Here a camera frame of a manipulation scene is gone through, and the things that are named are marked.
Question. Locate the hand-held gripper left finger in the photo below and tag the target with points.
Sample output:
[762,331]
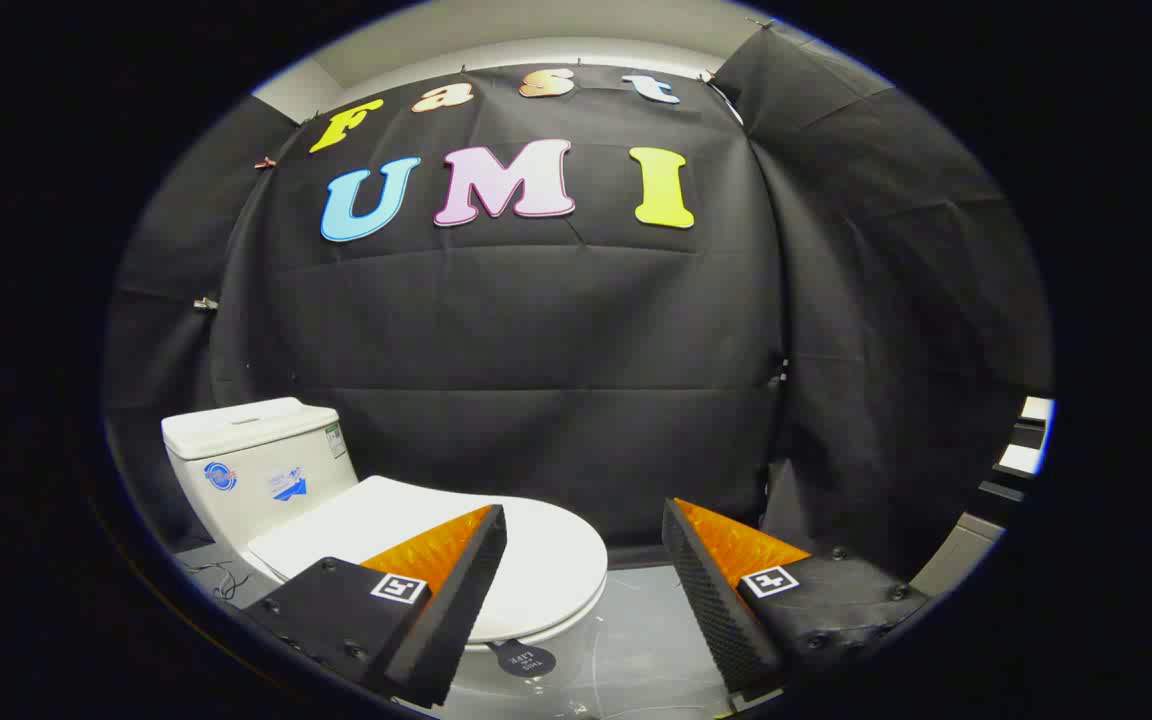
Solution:
[456,600]

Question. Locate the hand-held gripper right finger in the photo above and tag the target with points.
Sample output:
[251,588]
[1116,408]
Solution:
[711,600]

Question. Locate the white toilet lid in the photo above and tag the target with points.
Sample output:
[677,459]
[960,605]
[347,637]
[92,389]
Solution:
[556,570]

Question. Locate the round black lid tag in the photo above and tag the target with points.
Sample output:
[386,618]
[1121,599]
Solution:
[526,659]

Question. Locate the white toilet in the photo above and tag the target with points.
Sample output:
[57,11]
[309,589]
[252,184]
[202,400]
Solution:
[246,470]

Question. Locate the black backdrop cloth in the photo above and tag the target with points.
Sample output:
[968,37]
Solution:
[536,350]

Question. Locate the black and white striped panel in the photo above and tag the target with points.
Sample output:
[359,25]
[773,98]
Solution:
[1034,408]

